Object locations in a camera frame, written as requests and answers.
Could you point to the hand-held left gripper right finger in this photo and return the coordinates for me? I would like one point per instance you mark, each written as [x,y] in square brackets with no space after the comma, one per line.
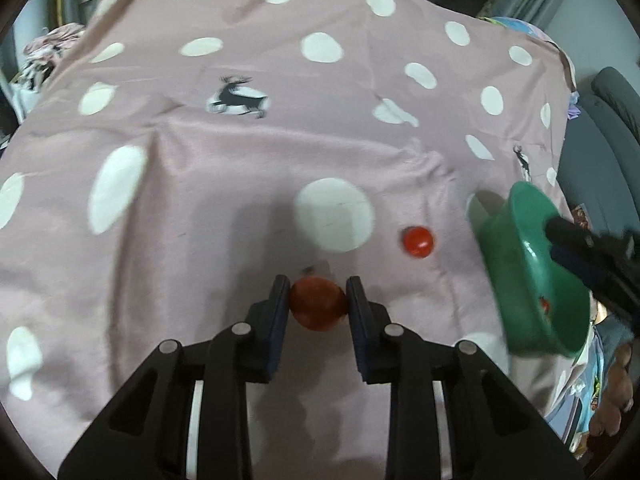
[357,330]

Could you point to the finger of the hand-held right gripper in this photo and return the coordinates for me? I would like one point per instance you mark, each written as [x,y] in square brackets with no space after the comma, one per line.
[565,230]
[575,265]

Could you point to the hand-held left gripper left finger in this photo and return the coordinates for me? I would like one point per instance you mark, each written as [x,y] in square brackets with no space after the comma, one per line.
[280,330]

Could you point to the dark red tomato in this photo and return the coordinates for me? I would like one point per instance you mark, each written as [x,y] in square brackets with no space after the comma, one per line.
[317,305]

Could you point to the green plastic bowl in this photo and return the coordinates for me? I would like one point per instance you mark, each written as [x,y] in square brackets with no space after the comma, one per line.
[520,280]

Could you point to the red patterned packet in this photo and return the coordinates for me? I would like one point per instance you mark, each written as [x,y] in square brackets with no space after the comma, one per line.
[582,215]

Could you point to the small red cherry tomato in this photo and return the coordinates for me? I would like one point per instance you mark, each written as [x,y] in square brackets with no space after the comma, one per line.
[417,241]

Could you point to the cartoon printed blanket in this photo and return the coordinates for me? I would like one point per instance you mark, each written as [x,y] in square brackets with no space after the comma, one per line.
[600,375]

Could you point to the purple cloth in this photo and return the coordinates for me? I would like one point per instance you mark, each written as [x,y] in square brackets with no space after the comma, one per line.
[573,107]

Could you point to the grey sofa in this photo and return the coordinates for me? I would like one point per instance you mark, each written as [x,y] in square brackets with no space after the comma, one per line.
[615,110]

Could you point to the pink polka dot tablecloth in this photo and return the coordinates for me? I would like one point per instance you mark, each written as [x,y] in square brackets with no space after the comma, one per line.
[200,185]

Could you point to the colourful cloth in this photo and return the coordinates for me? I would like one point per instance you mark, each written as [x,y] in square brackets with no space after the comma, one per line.
[520,27]

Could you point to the pile of clothes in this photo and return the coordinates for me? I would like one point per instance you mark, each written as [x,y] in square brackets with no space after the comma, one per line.
[45,55]

